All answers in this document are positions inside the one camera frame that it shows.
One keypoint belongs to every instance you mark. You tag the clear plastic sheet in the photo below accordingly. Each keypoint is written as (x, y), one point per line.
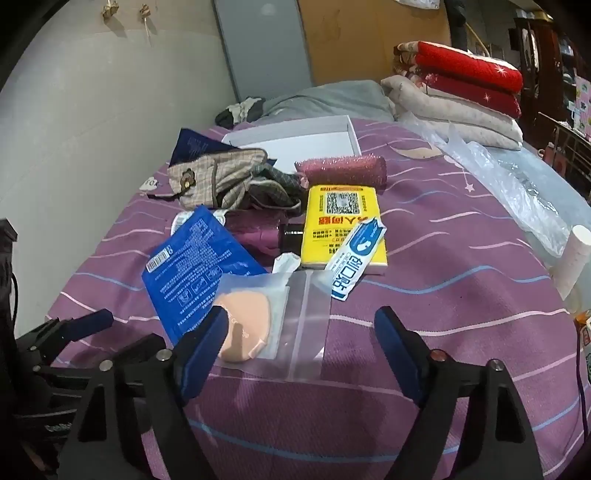
(508, 184)

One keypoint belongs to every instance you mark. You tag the dark clothing heap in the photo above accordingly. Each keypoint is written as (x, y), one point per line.
(240, 110)

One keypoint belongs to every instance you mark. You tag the makeup puff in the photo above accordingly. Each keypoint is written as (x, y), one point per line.
(304, 323)

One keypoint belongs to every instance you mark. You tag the folded red quilt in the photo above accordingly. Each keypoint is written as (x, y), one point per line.
(461, 64)

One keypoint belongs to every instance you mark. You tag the brown board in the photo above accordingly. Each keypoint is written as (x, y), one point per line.
(360, 37)

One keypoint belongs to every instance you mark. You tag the pink glitter pouch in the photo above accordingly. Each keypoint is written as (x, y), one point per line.
(341, 170)

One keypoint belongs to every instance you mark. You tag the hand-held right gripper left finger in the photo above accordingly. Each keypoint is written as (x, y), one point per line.
(205, 350)

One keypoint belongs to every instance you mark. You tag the green plaid pouch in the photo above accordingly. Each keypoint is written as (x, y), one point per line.
(272, 189)

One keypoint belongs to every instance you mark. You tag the dark blue packet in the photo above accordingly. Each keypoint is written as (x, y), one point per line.
(194, 145)

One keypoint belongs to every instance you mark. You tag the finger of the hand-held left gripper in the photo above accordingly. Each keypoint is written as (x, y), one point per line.
(138, 344)
(92, 321)

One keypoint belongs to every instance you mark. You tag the grey panel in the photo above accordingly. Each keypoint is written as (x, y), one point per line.
(263, 41)

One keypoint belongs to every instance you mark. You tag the yellow printed packet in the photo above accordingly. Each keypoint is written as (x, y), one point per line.
(323, 240)

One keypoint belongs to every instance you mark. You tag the white paper roll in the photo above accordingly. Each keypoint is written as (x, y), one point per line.
(572, 258)

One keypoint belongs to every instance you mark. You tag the white shallow box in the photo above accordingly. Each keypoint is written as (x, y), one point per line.
(295, 138)

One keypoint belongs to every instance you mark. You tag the small white sachet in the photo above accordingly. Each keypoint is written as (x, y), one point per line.
(286, 263)
(180, 224)

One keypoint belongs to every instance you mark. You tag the purple striped bed sheet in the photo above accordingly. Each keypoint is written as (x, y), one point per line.
(461, 300)

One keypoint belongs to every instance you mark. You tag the purple spray bottle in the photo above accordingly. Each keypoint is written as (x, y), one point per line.
(254, 235)

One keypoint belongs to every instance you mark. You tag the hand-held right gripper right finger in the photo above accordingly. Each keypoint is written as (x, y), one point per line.
(397, 350)

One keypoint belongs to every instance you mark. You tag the folded cream quilt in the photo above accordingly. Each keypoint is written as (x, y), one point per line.
(452, 115)

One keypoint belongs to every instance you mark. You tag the blue foil packet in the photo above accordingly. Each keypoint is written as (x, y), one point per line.
(194, 267)

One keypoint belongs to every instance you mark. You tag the gold wall ornament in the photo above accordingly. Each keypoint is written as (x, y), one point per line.
(145, 11)
(110, 10)

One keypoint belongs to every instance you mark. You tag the beige plaid pouch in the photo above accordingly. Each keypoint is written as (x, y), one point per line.
(207, 175)

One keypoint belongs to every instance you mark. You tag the dark wooden cabinet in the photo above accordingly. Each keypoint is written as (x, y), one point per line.
(540, 60)

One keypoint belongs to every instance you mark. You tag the grey blanket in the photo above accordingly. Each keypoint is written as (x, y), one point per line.
(332, 99)

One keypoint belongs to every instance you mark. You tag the white and blue bandage packet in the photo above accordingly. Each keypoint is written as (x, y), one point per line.
(355, 258)

